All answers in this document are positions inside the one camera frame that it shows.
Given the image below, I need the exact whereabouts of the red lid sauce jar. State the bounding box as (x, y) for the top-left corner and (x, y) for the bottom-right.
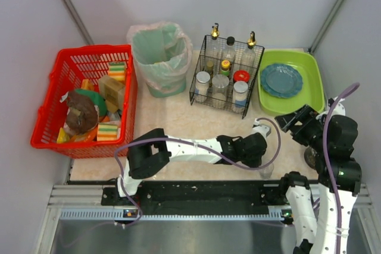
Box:
(233, 70), (250, 83)

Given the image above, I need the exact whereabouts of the black cap clear bottle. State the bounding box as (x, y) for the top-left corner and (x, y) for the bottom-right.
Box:
(221, 36), (236, 64)

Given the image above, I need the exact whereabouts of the dark jar at right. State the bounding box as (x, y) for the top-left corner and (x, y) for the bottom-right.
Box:
(304, 148), (316, 169)

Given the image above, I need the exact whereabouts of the green bin with plastic bag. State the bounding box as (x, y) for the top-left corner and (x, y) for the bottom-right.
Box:
(126, 21), (193, 98)

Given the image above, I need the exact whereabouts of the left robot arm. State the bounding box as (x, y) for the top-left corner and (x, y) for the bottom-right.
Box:
(117, 124), (271, 197)

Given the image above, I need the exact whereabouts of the green plastic tub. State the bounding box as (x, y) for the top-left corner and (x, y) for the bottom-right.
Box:
(258, 49), (324, 116)

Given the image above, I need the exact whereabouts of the small glass bowl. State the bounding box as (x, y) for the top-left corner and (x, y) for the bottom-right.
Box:
(259, 162), (274, 180)

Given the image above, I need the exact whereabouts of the silver lid spice jar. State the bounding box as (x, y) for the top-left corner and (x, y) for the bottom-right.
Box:
(195, 71), (211, 102)

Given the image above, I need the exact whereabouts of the yellow cap sauce bottle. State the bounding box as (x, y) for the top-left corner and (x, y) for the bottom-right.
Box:
(220, 59), (230, 77)

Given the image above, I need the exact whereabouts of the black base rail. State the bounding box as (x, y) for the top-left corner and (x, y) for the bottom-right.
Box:
(101, 179), (316, 216)

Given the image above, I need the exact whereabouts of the brown crumpled bag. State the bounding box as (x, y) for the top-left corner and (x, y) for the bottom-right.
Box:
(65, 90), (99, 134)

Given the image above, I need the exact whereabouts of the teal ceramic plate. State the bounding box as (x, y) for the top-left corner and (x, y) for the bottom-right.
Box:
(260, 63), (304, 99)

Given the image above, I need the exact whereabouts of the striped sponge pack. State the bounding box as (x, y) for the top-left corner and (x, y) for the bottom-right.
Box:
(96, 123), (119, 142)
(108, 61), (126, 83)

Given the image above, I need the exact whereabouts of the cardboard box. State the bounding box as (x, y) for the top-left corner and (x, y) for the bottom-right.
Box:
(98, 75), (125, 109)

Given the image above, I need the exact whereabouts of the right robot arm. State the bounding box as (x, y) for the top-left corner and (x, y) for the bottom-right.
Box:
(275, 105), (362, 253)

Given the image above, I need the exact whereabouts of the black wire rack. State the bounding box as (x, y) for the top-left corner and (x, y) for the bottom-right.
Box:
(189, 32), (265, 118)

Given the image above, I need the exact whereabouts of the gold pourer glass bottle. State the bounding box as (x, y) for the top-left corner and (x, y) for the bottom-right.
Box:
(207, 23), (221, 58)

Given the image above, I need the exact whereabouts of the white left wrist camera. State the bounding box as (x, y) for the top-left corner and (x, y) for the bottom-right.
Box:
(251, 119), (271, 139)

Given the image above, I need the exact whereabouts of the small gold cap bottle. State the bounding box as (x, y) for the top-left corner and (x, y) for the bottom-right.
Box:
(205, 61), (214, 77)

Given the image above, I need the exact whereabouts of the red plastic basket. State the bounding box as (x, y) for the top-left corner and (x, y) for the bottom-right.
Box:
(30, 45), (138, 159)

